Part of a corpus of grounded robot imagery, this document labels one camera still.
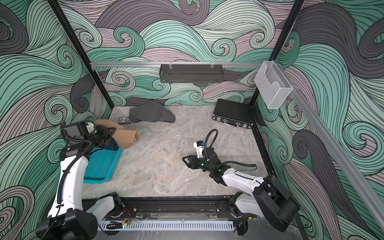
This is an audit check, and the small playing card box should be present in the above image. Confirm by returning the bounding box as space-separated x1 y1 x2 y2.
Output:
118 117 132 125

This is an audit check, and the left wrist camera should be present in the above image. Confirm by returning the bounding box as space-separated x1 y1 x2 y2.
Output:
60 121 95 141

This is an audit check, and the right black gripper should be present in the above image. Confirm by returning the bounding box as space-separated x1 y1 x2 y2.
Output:
182 154 214 173

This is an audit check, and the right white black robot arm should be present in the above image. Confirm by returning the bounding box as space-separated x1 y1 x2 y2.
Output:
182 129 300 232

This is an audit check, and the black hard case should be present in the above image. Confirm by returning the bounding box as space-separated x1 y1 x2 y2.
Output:
212 99 254 129

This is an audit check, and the aluminium rail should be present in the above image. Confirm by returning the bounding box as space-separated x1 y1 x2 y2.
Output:
90 61 262 69
274 61 384 232

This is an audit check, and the teal plastic basket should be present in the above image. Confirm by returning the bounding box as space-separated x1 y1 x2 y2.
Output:
84 148 123 184

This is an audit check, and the clear plastic wall bin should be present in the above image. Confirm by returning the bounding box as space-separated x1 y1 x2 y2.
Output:
255 61 293 109

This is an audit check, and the white slotted cable duct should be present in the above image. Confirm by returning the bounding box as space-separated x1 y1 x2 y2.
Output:
117 220 235 232

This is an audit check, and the black right corner post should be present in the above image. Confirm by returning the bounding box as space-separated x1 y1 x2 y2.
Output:
250 1 304 108

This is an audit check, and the black perforated wall shelf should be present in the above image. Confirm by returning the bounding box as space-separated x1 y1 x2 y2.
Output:
159 65 224 84

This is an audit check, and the black left corner post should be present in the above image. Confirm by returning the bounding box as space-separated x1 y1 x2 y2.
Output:
47 0 115 109

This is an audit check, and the aluminium back rail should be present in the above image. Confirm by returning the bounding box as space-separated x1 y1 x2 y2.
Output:
90 61 262 69

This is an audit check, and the black corner post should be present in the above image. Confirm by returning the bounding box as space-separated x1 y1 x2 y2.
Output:
250 1 304 108
47 0 115 109

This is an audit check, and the tan brown skirt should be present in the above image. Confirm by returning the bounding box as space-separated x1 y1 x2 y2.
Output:
94 119 139 150

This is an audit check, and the grey dotted skirt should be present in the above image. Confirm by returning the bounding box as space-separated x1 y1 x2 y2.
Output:
129 101 176 123

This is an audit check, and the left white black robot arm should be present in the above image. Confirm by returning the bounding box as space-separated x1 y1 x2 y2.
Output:
36 121 124 240

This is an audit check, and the blue denim skirt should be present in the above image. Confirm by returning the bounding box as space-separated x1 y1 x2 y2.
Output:
105 139 120 151

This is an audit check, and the aluminium right rail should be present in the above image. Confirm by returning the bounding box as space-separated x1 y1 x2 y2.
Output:
274 61 384 232

